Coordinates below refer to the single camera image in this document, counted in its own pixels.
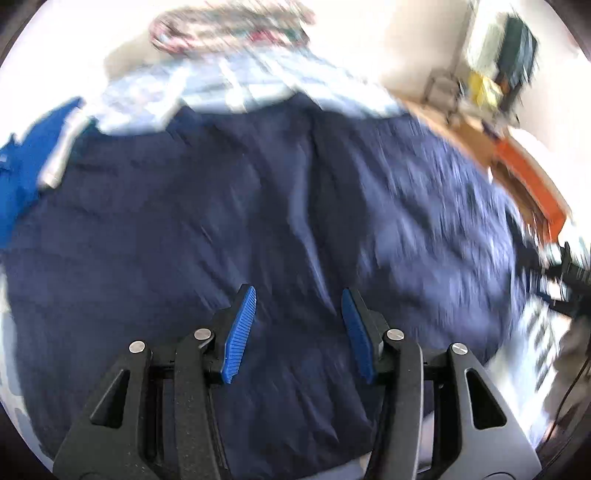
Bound blue folded garment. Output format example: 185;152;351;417
1;97;83;248

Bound blue checked bed sheet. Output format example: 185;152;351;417
84;47;404;134

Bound navy puffer jacket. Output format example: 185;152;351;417
1;95;528;479

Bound floral folded quilt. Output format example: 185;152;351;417
148;1;315;55

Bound orange box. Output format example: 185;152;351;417
491;137;571;244

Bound yellow box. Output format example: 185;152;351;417
468;72;503;110

